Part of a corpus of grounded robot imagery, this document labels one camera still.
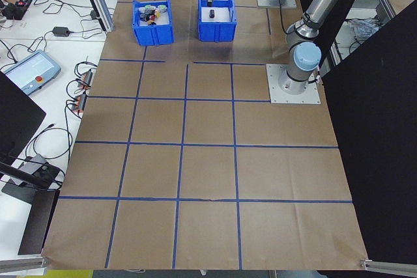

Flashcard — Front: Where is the black frame cover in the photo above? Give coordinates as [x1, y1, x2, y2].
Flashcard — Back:
[298, 0, 417, 273]

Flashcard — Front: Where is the blue plastic capacitor bin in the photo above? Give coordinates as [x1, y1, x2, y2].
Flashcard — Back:
[197, 0, 238, 43]

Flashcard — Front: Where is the black flat panel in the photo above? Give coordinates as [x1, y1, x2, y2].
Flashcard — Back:
[18, 189, 62, 256]

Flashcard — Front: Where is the black camera stand bar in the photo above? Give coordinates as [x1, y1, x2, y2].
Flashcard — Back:
[0, 157, 56, 191]

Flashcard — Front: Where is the white work table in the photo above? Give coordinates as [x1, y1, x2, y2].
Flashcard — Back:
[0, 0, 128, 261]

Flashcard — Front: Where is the black grey device box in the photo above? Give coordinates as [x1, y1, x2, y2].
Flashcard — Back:
[22, 153, 65, 191]

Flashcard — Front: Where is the blue plastic button bin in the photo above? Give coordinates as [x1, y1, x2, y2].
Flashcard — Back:
[131, 0, 175, 47]

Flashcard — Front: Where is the grey teal teach pendant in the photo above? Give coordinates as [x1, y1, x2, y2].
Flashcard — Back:
[0, 49, 63, 97]

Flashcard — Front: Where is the small usb hub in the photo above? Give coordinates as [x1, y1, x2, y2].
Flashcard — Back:
[72, 93, 88, 117]
[80, 68, 96, 89]

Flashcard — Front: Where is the crumpled grey plastic wrap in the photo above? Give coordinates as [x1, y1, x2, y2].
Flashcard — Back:
[345, 18, 381, 44]

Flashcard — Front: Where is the black monitor panel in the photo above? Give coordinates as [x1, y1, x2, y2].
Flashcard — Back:
[0, 71, 47, 161]

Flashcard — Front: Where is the aluminium table corner bar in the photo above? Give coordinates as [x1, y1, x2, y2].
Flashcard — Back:
[360, 257, 417, 272]
[0, 256, 49, 270]

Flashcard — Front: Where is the red black electronic device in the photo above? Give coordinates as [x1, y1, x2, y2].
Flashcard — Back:
[2, 0, 33, 21]

